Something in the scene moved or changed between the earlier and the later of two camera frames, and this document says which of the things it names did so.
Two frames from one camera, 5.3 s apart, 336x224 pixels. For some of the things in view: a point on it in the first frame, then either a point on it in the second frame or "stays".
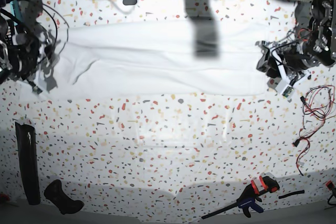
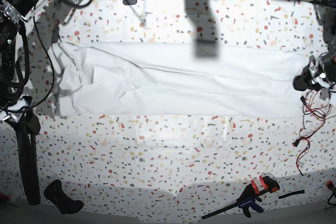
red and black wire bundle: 317,104 stays
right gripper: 23,60 to 16,109
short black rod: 291,193 stays
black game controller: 54,192 stays
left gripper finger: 263,65 to 304,81
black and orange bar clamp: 249,197 stays
